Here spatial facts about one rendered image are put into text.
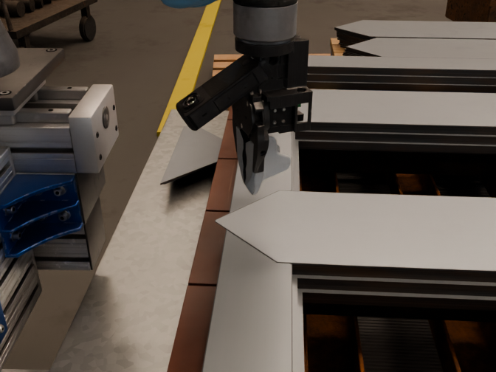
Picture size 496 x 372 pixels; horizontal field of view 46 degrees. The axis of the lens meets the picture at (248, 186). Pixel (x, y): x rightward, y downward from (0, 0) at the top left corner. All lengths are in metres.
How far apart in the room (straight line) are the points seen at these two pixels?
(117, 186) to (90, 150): 1.84
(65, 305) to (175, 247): 1.03
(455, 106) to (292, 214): 0.54
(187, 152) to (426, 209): 0.64
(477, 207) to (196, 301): 0.43
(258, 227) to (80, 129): 0.29
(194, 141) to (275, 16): 0.75
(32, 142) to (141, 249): 0.32
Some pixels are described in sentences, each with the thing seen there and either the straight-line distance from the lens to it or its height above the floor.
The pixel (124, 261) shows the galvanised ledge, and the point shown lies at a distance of 1.07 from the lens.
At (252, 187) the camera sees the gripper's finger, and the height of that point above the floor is 0.93.
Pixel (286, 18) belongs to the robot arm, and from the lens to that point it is 0.68.
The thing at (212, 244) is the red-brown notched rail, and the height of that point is 0.83.
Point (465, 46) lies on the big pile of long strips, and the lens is 1.75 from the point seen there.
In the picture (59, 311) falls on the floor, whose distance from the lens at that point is 2.06.
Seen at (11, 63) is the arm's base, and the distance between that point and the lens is 0.91.
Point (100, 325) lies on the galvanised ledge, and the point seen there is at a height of 0.68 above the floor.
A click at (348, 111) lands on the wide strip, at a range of 1.19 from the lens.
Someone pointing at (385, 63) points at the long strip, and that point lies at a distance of 1.49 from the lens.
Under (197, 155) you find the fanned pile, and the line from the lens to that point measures 1.32.
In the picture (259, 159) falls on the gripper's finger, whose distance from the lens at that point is 0.72.
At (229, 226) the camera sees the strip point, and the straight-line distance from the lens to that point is 0.80.
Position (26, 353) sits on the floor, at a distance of 1.95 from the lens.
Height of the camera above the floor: 1.31
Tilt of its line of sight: 30 degrees down
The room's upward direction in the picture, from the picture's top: straight up
